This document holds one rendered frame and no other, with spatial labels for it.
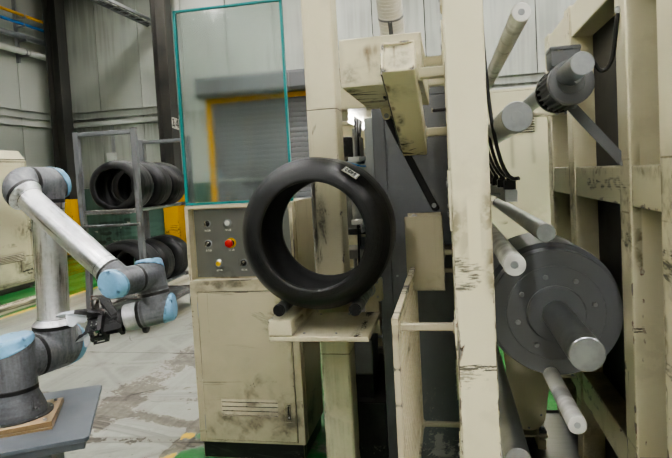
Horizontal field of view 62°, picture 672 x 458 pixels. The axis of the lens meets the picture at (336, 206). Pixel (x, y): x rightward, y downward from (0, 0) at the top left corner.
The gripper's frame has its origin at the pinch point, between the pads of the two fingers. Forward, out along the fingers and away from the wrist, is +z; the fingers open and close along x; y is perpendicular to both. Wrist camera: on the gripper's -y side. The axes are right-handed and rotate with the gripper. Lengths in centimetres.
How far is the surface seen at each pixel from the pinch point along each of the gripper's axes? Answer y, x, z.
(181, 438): -26, 144, 5
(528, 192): -204, 208, -285
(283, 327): 5, 22, -69
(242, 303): -48, 70, -48
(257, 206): -25, -11, -70
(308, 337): 10, 24, -77
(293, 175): -28, -20, -85
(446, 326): 48, -23, -115
